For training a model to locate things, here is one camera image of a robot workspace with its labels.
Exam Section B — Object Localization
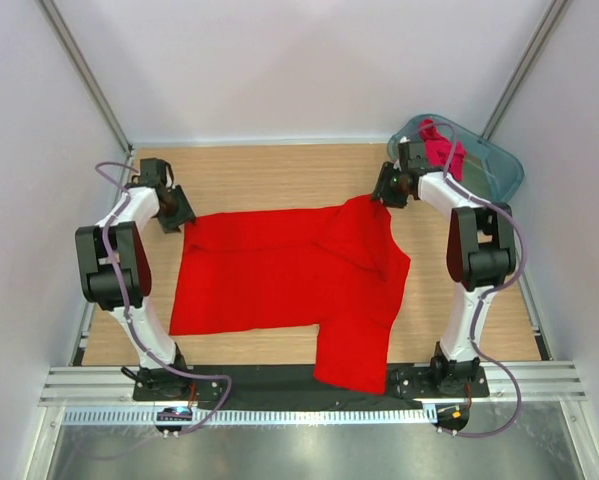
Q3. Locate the white slotted cable duct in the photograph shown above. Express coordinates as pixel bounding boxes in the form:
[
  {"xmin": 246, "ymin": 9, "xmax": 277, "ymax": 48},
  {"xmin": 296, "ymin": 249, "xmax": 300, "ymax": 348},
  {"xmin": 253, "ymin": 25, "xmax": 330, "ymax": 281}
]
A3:
[{"xmin": 62, "ymin": 405, "xmax": 437, "ymax": 427}]

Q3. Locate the aluminium front rail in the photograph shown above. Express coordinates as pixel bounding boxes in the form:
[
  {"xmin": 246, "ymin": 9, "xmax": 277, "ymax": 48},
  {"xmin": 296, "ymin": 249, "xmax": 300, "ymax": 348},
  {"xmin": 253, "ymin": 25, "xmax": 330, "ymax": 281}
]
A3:
[{"xmin": 38, "ymin": 361, "xmax": 586, "ymax": 406}]

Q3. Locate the left aluminium corner post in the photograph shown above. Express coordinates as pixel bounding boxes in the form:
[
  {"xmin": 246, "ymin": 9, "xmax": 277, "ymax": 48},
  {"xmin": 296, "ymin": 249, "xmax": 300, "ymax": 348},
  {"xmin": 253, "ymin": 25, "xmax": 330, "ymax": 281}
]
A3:
[{"xmin": 36, "ymin": 0, "xmax": 132, "ymax": 157}]

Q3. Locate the aluminium corner post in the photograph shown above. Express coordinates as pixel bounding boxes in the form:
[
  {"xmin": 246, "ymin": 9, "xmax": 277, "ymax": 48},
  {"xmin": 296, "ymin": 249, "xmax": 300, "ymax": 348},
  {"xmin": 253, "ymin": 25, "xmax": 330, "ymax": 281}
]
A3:
[
  {"xmin": 36, "ymin": 0, "xmax": 132, "ymax": 157},
  {"xmin": 480, "ymin": 0, "xmax": 571, "ymax": 141}
]

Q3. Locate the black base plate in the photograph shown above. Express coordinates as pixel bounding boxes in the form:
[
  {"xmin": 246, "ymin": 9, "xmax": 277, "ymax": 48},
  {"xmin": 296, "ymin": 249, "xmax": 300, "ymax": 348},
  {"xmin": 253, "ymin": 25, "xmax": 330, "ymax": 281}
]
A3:
[{"xmin": 121, "ymin": 363, "xmax": 490, "ymax": 412}]

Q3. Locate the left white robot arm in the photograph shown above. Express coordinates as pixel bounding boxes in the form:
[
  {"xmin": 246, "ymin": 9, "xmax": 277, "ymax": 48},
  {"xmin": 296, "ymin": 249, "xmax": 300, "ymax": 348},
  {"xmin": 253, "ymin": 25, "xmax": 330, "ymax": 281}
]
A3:
[{"xmin": 75, "ymin": 158, "xmax": 196, "ymax": 400}]

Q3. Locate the teal plastic bin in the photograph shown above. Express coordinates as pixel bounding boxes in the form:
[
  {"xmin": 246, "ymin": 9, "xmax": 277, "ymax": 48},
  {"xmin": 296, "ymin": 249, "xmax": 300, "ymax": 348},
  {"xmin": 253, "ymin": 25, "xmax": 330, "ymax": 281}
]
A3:
[{"xmin": 387, "ymin": 114, "xmax": 524, "ymax": 203}]

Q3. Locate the red t shirt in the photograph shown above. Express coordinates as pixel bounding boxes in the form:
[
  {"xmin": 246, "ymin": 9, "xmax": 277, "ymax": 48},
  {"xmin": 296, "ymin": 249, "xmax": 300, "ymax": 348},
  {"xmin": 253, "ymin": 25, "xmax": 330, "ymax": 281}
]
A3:
[{"xmin": 169, "ymin": 195, "xmax": 410, "ymax": 395}]

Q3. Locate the right aluminium corner post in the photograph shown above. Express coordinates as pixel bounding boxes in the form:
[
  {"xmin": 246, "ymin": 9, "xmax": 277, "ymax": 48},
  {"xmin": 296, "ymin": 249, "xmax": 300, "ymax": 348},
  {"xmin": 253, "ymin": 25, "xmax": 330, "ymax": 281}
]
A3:
[{"xmin": 480, "ymin": 0, "xmax": 571, "ymax": 141}]

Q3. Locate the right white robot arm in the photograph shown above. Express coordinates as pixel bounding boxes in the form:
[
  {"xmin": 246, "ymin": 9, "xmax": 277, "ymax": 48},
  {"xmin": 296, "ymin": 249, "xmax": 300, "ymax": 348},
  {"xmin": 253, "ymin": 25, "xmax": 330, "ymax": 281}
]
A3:
[{"xmin": 371, "ymin": 137, "xmax": 517, "ymax": 396}]

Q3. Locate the magenta t shirt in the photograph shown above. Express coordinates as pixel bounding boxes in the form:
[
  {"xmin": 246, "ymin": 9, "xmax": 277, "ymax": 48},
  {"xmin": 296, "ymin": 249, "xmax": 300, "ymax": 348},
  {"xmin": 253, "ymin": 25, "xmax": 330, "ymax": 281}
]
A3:
[{"xmin": 419, "ymin": 118, "xmax": 466, "ymax": 182}]

